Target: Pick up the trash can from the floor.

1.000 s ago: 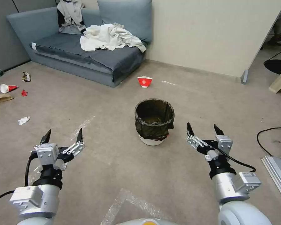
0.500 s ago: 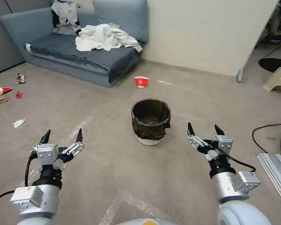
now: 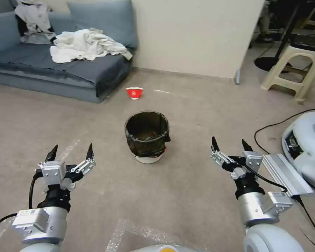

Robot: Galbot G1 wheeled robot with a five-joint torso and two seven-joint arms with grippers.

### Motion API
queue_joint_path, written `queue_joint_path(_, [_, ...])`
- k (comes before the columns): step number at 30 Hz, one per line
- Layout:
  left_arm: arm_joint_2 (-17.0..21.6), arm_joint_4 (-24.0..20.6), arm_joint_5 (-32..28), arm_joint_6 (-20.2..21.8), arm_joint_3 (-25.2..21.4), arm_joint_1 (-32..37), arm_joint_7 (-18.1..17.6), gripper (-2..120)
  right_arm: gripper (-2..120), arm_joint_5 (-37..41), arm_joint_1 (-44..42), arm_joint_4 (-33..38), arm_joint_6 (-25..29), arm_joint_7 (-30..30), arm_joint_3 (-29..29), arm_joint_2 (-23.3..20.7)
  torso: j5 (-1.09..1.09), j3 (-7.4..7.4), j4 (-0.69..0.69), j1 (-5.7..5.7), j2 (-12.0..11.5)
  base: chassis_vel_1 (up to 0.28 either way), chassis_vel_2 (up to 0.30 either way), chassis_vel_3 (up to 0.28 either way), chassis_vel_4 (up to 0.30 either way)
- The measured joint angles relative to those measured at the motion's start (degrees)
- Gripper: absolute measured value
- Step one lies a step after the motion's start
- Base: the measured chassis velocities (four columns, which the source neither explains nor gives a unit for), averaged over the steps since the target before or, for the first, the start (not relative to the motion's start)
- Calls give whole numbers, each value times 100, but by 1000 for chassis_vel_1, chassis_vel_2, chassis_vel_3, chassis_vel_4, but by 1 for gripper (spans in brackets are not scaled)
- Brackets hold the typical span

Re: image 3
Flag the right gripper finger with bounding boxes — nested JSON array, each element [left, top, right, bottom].
[[241, 139, 254, 153], [210, 136, 234, 170]]

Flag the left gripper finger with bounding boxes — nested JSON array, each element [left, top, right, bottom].
[[70, 143, 97, 176], [44, 145, 59, 162]]

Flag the trash can with black bag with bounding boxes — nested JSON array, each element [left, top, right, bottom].
[[125, 111, 172, 165]]

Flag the black floor stand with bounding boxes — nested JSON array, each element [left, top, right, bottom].
[[254, 0, 306, 74]]

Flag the silver aluminium bar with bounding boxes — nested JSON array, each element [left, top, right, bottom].
[[261, 153, 314, 197]]

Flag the white rounded machine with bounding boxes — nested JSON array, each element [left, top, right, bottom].
[[281, 111, 315, 195]]

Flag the clear bubble wrap sheet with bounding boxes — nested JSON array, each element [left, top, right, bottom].
[[104, 218, 163, 252]]

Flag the blue-grey fabric sofa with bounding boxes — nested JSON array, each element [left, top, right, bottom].
[[0, 0, 139, 104]]

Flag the red paper cup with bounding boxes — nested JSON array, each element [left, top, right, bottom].
[[125, 86, 144, 101]]

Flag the crumpled white cloth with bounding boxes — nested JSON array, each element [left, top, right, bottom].
[[49, 28, 134, 64]]

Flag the person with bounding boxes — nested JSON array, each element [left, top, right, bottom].
[[254, 0, 278, 44]]

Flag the white and black jacket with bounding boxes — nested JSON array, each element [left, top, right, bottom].
[[14, 0, 57, 44]]

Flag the blue-grey sofa cushion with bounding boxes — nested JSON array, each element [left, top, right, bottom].
[[66, 0, 139, 50]]

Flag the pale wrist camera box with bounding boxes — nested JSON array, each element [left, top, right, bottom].
[[242, 150, 263, 173], [37, 160, 67, 186]]

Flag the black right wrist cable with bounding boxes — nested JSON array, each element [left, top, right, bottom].
[[244, 164, 290, 194]]

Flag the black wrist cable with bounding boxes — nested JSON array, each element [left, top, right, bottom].
[[0, 170, 42, 238], [244, 164, 290, 194]]

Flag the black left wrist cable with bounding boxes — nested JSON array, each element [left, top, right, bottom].
[[0, 170, 42, 238]]

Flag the black floor cable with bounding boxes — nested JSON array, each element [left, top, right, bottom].
[[254, 109, 315, 238]]

